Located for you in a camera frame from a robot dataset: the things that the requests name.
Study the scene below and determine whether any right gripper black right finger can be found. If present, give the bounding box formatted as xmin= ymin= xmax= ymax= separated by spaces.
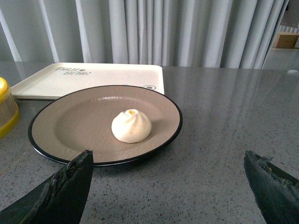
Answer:
xmin=244 ymin=151 xmax=299 ymax=224

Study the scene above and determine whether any yellow rimmed bamboo steamer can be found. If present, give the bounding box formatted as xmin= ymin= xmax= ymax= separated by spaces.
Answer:
xmin=0 ymin=77 xmax=20 ymax=138

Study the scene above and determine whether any brown cardboard box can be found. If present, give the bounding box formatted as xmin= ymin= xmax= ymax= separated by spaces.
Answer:
xmin=273 ymin=32 xmax=299 ymax=49

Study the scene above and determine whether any white steamed bun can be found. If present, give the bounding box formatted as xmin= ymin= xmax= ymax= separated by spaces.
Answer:
xmin=111 ymin=109 xmax=152 ymax=143

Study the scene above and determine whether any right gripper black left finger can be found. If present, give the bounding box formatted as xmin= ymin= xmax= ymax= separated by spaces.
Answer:
xmin=0 ymin=150 xmax=93 ymax=224

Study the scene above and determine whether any beige plate black rim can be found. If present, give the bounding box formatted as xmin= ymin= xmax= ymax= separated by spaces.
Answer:
xmin=28 ymin=85 xmax=183 ymax=167

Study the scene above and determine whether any grey pleated curtain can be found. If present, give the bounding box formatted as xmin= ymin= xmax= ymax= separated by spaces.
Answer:
xmin=0 ymin=0 xmax=288 ymax=69

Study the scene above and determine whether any cream bear serving tray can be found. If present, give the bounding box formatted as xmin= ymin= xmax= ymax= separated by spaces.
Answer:
xmin=11 ymin=63 xmax=164 ymax=100

